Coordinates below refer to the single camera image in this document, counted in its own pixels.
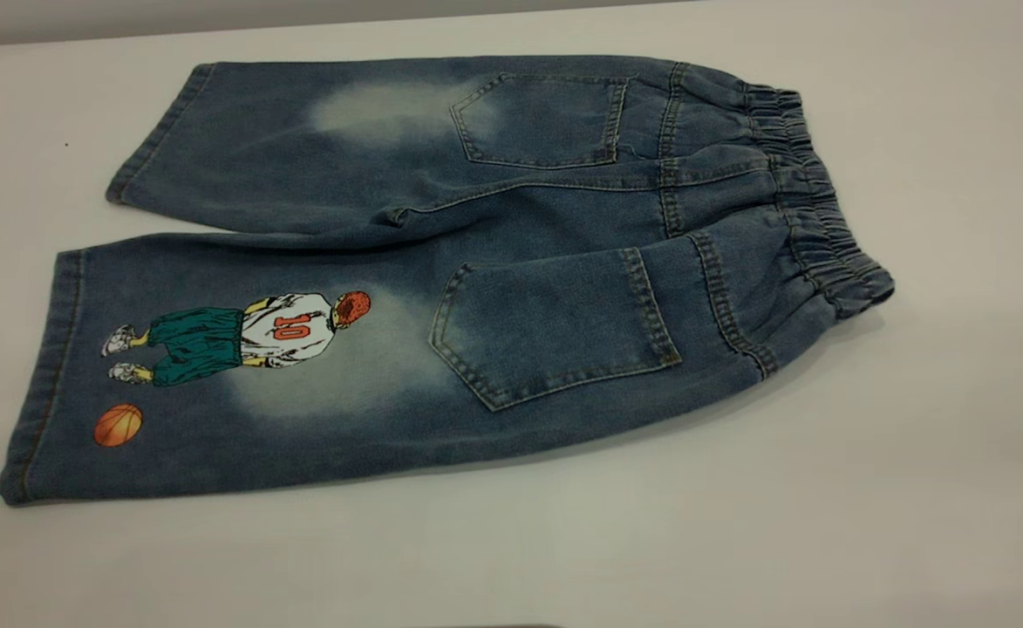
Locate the blue denim pants with basketball print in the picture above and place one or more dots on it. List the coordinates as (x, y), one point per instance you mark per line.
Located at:
(511, 227)

